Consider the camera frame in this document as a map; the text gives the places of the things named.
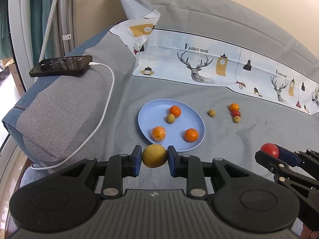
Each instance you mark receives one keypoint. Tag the teal hanging garment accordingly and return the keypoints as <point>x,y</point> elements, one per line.
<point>37,17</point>

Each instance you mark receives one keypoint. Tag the black and white dotted pole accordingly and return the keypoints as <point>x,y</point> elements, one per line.
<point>47,29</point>

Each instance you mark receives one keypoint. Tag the yellow-green longan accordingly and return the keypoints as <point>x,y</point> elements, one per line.
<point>236,119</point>
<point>211,113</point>
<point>171,118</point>
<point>154,155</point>

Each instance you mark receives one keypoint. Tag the white door frame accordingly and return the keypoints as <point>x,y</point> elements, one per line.
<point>20,29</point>

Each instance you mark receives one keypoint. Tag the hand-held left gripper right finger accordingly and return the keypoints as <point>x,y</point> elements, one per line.
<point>172,160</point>

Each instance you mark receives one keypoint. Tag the light blue plate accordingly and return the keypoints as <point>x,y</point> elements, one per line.
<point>184,119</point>

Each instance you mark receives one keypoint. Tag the plastic-wrapped orange mandarin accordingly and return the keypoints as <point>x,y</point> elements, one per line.
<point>159,133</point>

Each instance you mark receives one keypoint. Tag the grey curtain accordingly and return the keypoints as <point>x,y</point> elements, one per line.
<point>66,10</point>

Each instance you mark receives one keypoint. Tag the grey duvet with deer print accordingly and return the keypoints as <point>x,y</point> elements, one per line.
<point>224,142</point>

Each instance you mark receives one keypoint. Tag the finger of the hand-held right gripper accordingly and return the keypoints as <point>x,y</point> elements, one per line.
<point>269,165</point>
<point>289,158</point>

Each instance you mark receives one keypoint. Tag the small red apple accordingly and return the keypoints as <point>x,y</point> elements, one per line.
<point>270,150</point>
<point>235,114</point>

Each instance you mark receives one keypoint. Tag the brown cardboard box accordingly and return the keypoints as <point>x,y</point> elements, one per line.
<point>13,74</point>

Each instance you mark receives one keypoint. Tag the black smartphone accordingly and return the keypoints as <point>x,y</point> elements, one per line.
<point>59,66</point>

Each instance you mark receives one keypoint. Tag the grey and blue pillow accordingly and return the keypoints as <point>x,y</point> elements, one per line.
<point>62,109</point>

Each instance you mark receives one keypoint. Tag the white plastic clip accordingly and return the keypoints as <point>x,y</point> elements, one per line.
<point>66,36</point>

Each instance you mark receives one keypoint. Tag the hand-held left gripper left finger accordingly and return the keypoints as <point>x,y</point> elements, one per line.
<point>136,160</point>

